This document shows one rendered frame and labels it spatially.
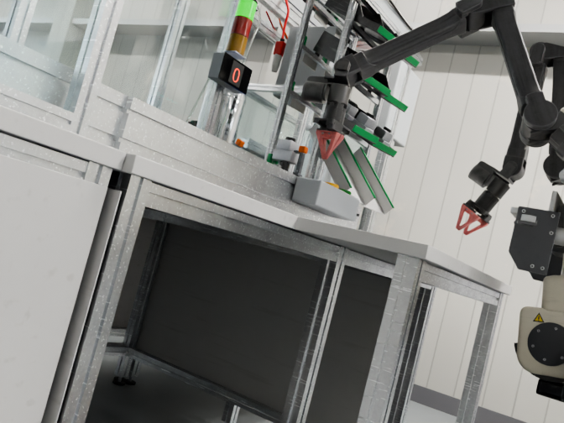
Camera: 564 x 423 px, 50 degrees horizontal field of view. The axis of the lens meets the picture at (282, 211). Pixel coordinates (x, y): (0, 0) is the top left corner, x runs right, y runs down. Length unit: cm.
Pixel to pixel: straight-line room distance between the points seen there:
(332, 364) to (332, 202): 105
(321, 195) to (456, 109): 360
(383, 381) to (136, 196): 60
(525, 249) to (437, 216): 314
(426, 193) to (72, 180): 408
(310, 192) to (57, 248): 68
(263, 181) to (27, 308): 62
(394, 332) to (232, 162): 47
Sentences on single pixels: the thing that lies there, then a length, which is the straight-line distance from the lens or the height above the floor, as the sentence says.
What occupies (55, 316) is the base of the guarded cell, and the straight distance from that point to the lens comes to 97.
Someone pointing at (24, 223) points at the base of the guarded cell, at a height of 72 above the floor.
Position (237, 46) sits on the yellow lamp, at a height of 128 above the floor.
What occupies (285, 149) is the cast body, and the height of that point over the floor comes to 106.
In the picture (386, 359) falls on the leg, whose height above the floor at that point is 62.
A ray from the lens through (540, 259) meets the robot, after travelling 165.
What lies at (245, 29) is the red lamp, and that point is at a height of 133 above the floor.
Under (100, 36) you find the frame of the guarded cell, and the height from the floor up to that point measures 101.
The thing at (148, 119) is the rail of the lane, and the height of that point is 94.
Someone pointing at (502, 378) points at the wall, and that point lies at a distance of 459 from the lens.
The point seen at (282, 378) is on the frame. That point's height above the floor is 30.
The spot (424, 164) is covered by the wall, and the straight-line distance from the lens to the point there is 490.
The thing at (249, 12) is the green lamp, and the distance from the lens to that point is 172.
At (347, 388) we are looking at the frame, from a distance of 238.
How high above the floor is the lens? 76
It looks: 4 degrees up
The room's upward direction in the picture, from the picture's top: 15 degrees clockwise
